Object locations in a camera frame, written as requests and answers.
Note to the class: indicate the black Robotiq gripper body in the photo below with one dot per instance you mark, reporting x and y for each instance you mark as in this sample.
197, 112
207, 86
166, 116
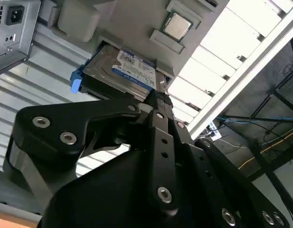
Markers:
101, 197

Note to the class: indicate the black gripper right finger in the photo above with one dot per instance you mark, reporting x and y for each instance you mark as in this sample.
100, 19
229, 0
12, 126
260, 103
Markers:
208, 161

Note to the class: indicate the hard disk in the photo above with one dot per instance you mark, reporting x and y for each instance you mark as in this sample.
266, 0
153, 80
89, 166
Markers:
106, 69

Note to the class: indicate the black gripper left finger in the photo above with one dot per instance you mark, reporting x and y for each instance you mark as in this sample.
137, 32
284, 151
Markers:
53, 123

